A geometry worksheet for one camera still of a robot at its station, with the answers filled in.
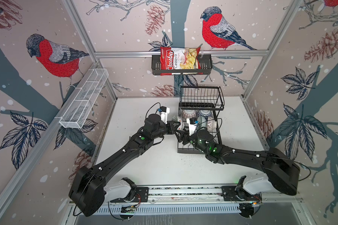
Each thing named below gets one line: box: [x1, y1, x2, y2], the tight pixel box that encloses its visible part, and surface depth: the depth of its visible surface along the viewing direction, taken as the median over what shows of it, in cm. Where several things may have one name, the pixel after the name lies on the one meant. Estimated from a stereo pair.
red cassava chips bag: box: [160, 46, 204, 76], surface depth 89 cm
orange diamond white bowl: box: [176, 115, 185, 131], surface depth 78 cm
